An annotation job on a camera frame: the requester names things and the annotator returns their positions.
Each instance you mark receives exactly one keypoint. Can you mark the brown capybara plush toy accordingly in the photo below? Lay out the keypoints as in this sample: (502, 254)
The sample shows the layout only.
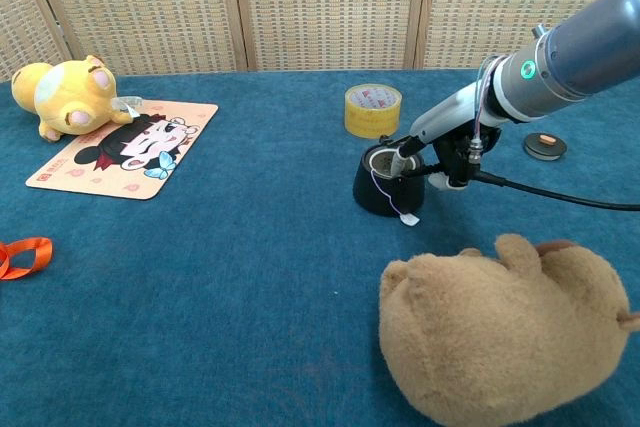
(500, 327)

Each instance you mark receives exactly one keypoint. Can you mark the cartoon girl mouse pad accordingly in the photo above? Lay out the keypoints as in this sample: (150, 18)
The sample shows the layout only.
(145, 174)

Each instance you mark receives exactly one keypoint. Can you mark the yellow plush toy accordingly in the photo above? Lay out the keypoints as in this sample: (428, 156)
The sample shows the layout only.
(70, 92)

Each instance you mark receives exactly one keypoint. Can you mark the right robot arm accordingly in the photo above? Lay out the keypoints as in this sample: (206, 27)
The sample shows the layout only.
(580, 54)

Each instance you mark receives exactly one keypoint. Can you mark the woven wooden folding screen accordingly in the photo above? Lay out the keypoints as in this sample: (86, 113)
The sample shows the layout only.
(325, 7)

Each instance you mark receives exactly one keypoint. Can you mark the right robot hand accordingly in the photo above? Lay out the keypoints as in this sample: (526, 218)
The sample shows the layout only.
(445, 114)

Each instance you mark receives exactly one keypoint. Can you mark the blue felt table cover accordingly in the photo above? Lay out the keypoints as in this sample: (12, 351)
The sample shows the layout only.
(250, 287)

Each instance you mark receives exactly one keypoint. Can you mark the black cast iron teapot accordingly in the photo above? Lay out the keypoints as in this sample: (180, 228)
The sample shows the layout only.
(375, 197)

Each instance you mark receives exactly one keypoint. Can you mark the yellow packing tape roll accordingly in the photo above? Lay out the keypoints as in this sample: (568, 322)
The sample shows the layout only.
(372, 124)

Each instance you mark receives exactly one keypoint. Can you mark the small black round lid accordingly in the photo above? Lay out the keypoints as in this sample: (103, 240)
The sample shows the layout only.
(542, 151)

